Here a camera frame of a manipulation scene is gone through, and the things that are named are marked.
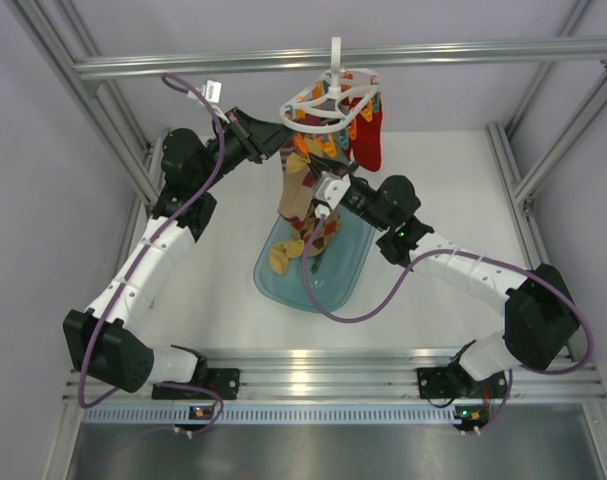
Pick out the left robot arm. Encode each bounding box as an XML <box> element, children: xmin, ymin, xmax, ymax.
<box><xmin>63</xmin><ymin>108</ymin><xmax>294</xmax><ymax>397</ymax></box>

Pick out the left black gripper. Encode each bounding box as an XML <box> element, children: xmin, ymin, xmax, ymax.
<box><xmin>196</xmin><ymin>106</ymin><xmax>299</xmax><ymax>191</ymax></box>

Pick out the white round clip hanger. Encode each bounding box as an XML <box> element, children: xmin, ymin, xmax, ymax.
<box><xmin>279</xmin><ymin>37</ymin><xmax>381</xmax><ymax>135</ymax></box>

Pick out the beige purple striped sock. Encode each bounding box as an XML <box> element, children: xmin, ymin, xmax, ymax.
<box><xmin>277</xmin><ymin>147</ymin><xmax>315</xmax><ymax>223</ymax></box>

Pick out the blue transparent tray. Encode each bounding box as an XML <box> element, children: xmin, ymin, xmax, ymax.
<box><xmin>253</xmin><ymin>208</ymin><xmax>375</xmax><ymax>313</ymax></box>

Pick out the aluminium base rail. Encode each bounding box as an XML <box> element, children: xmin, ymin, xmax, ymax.
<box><xmin>62</xmin><ymin>347</ymin><xmax>607</xmax><ymax>401</ymax></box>

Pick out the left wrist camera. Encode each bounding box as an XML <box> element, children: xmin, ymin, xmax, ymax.
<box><xmin>199</xmin><ymin>79</ymin><xmax>227</xmax><ymax>122</ymax></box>

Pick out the aluminium top crossbar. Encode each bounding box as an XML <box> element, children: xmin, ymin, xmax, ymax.
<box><xmin>73</xmin><ymin>36</ymin><xmax>607</xmax><ymax>81</ymax></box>

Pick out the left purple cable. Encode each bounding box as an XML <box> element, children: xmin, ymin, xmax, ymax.
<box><xmin>76</xmin><ymin>73</ymin><xmax>228</xmax><ymax>436</ymax></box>

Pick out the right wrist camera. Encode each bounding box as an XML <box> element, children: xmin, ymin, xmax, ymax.
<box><xmin>312</xmin><ymin>172</ymin><xmax>351</xmax><ymax>219</ymax></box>

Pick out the red sock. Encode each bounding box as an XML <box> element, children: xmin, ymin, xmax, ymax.
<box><xmin>344</xmin><ymin>93</ymin><xmax>383</xmax><ymax>172</ymax></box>

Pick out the perforated cable duct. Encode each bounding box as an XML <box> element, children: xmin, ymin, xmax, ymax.
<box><xmin>82</xmin><ymin>405</ymin><xmax>489</xmax><ymax>425</ymax></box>

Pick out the yellow sock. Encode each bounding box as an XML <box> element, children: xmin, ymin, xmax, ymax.
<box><xmin>268</xmin><ymin>239</ymin><xmax>305</xmax><ymax>275</ymax></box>
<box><xmin>285</xmin><ymin>152</ymin><xmax>311</xmax><ymax>175</ymax></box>

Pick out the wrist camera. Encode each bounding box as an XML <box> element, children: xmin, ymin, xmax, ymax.
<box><xmin>199</xmin><ymin>79</ymin><xmax>227</xmax><ymax>122</ymax></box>
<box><xmin>312</xmin><ymin>172</ymin><xmax>351</xmax><ymax>219</ymax></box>

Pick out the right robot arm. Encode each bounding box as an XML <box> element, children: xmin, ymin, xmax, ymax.
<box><xmin>310</xmin><ymin>157</ymin><xmax>582</xmax><ymax>408</ymax></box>

